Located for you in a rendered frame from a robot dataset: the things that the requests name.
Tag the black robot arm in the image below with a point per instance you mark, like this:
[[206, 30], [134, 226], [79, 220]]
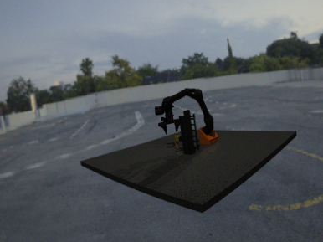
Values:
[[197, 94]]

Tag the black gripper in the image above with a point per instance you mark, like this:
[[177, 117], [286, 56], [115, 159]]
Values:
[[169, 120]]

